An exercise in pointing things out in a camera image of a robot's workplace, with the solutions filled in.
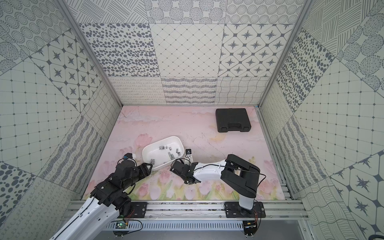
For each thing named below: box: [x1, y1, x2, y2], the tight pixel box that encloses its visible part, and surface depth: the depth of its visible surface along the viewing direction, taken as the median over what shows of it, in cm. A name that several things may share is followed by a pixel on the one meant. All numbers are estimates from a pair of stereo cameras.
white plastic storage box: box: [142, 136, 185, 171], surface depth 95 cm
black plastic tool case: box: [215, 108, 252, 133], surface depth 106 cm
